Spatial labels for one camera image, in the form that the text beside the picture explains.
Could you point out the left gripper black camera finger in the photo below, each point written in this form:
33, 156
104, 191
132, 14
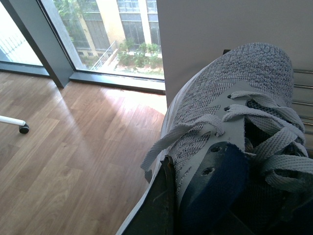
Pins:
156, 215

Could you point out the white chair with castors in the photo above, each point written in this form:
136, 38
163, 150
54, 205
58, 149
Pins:
23, 127

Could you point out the grey knit sneaker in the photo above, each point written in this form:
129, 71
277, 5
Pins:
238, 148

